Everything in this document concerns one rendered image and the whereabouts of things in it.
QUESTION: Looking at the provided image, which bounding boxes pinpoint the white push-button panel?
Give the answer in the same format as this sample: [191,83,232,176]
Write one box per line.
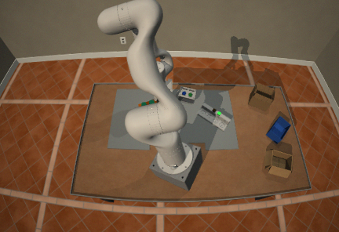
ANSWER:
[178,86,197,103]

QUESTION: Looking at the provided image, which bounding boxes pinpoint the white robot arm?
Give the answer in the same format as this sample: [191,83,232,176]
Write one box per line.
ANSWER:
[97,0,193,174]

